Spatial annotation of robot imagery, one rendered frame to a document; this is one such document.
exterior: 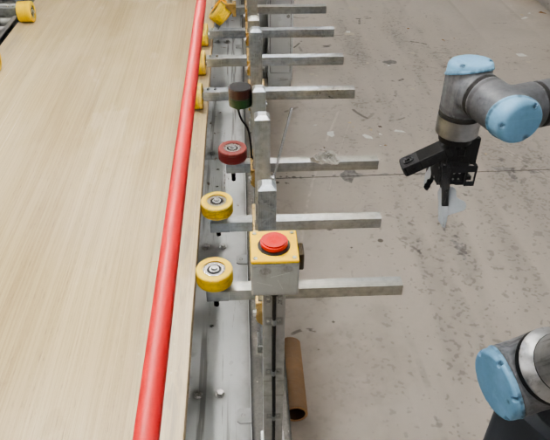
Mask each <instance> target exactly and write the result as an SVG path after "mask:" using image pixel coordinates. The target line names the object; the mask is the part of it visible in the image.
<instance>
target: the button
mask: <svg viewBox="0 0 550 440"><path fill-rule="evenodd" d="M260 245H261V247H262V248H263V249H264V250H265V251H269V252H280V251H283V250H284V249H285V248H286V247H287V245H288V240H287V237H286V236H285V235H283V234H281V233H279V232H269V233H266V234H264V235H263V236H262V237H261V239H260Z"/></svg>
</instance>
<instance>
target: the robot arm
mask: <svg viewBox="0 0 550 440"><path fill-rule="evenodd" d="M493 70H495V66H494V62H493V61H492V60H491V59H490V58H487V57H484V56H479V55H470V54H467V55H459V56H456V57H454V58H452V59H450V61H449V62H448V65H447V68H446V72H445V73H444V74H445V77H444V83H443V90H442V96H441V100H440V105H439V111H438V115H437V123H436V128H435V129H436V132H437V134H438V140H439V141H437V142H435V143H433V144H430V145H429V146H427V147H425V148H422V149H419V150H417V151H416V152H414V153H412V154H410V155H406V156H404V157H403V158H401V159H400V160H399V163H400V166H401V168H402V172H403V173H404V174H405V175H406V176H409V175H413V174H414V173H416V172H418V171H421V170H423V169H425V168H426V173H425V177H424V182H423V187H424V188H425V190H428V189H429V188H430V185H431V184H432V183H433V181H435V182H436V184H437V185H440V188H439V190H438V192H437V198H438V221H439V223H440V224H441V225H442V227H443V228H445V226H446V223H447V216H448V215H451V214H454V213H458V212H460V211H463V210H465V208H466V203H465V201H463V200H461V199H458V198H457V192H456V189H455V188H454V187H452V186H450V185H451V184H455V185H463V186H473V185H474V182H475V178H476V174H477V171H478V165H477V164H476V160H477V156H478V150H479V146H480V142H481V137H480V136H478V132H479V129H480V125H481V126H482V127H484V128H485V129H486V130H488V132H489V133H490V134H491V135H492V136H494V137H496V138H498V139H500V140H502V141H504V142H507V143H516V142H520V141H523V140H525V139H526V138H528V137H530V136H531V135H532V134H533V133H534V132H535V131H536V130H537V129H538V128H539V127H547V126H550V79H541V80H535V81H530V82H525V83H520V84H516V85H509V84H507V83H506V82H504V81H503V80H502V79H500V78H498V77H497V76H496V75H494V74H493ZM471 164H472V165H474V166H470V165H471ZM468 172H475V173H474V176H473V180H472V181H470V182H467V181H466V180H470V179H471V176H470V174H469V173H468ZM475 369H476V374H477V379H478V384H479V387H480V389H481V391H482V393H483V395H484V397H485V400H486V401H487V402H488V403H489V405H490V406H491V408H492V409H493V410H494V412H495V413H496V414H497V415H499V416H500V417H502V418H503V419H505V420H507V421H514V420H518V419H520V420H521V419H524V418H525V417H527V416H531V415H533V414H537V415H538V416H539V417H540V419H542V420H543V421H544V422H545V423H546V424H548V425H549V426H550V327H540V328H537V329H534V330H532V331H530V332H528V333H524V334H522V335H520V336H518V337H515V338H512V339H510V340H506V341H503V342H500V343H498V344H495V345H490V346H488V347H487V348H484V349H482V350H480V351H479V352H478V354H477V357H476V360H475Z"/></svg>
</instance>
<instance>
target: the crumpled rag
mask: <svg viewBox="0 0 550 440"><path fill-rule="evenodd" d="M336 155H337V154H336V153H335V152H334V151H333V150H327V151H326V152H323V153H321V152H319V153H318V154H316V155H314V156H313V157H311V158H310V162H316V163H318V164H321V165H322V164H324V163H328V164H332V165H336V164H337V165H338V163H339V162H341V160H340V159H338V158H337V157H336Z"/></svg>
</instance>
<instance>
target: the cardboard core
mask: <svg viewBox="0 0 550 440"><path fill-rule="evenodd" d="M285 366H286V377H287V387H288V398H289V410H290V420H291V421H293V422H297V421H301V420H303V419H305V418H306V417H307V415H308V412H307V404H306V389H305V380H304V372H303V364H302V356H301V348H300V342H299V340H298V339H296V338H293V337H287V338H285Z"/></svg>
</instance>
